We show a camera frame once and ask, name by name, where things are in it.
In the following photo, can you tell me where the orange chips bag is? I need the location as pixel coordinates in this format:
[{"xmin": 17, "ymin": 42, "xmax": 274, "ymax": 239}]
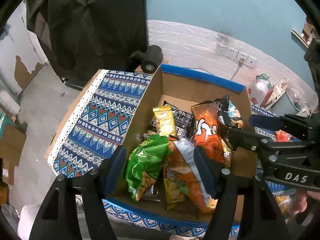
[{"xmin": 191, "ymin": 101, "xmax": 225, "ymax": 165}]

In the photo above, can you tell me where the silver snack bag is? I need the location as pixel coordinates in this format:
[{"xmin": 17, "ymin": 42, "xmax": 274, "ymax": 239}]
[{"xmin": 168, "ymin": 138, "xmax": 217, "ymax": 213}]

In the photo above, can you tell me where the orange green snack bag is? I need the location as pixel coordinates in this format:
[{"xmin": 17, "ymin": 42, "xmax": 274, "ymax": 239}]
[{"xmin": 163, "ymin": 138, "xmax": 217, "ymax": 213}]

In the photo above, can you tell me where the black snack bag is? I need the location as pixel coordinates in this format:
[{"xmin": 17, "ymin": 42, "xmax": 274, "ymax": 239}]
[{"xmin": 148, "ymin": 101, "xmax": 194, "ymax": 140}]

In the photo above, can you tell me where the yellow nut snack bag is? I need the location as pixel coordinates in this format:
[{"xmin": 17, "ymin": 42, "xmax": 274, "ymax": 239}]
[
  {"xmin": 152, "ymin": 105, "xmax": 176, "ymax": 137},
  {"xmin": 274, "ymin": 196, "xmax": 293, "ymax": 217}
]

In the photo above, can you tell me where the person's right hand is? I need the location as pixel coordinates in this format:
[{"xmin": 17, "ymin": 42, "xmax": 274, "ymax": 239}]
[{"xmin": 291, "ymin": 190, "xmax": 320, "ymax": 215}]

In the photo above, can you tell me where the red snack bag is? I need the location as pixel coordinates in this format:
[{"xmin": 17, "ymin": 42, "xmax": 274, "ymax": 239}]
[{"xmin": 274, "ymin": 130, "xmax": 292, "ymax": 142}]

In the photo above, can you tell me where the small yellow snack packet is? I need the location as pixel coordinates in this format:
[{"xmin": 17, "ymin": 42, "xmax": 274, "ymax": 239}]
[{"xmin": 221, "ymin": 139, "xmax": 233, "ymax": 168}]

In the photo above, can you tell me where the teal round bin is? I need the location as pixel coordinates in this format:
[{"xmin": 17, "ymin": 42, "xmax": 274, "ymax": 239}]
[{"xmin": 269, "ymin": 92, "xmax": 298, "ymax": 116}]

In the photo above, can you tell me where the cardboard packaging by bin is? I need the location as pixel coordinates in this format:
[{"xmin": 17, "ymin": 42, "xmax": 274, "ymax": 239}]
[{"xmin": 260, "ymin": 80, "xmax": 289, "ymax": 110}]

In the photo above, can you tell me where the white red shopping bag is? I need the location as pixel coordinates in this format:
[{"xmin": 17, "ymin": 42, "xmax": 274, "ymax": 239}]
[{"xmin": 247, "ymin": 73, "xmax": 273, "ymax": 107}]

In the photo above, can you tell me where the blue cardboard box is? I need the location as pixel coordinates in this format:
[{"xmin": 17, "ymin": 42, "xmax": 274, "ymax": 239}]
[{"xmin": 104, "ymin": 64, "xmax": 252, "ymax": 237}]

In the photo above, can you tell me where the patterned blue tablecloth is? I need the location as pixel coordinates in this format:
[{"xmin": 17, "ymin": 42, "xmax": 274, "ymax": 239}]
[{"xmin": 44, "ymin": 69, "xmax": 301, "ymax": 238}]

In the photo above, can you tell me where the black hanging cloth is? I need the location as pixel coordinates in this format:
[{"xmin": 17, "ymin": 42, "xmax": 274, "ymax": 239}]
[{"xmin": 27, "ymin": 0, "xmax": 148, "ymax": 82}]

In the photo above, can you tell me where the white wall socket strip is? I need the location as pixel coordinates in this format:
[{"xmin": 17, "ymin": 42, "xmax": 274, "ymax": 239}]
[{"xmin": 215, "ymin": 43, "xmax": 257, "ymax": 68}]

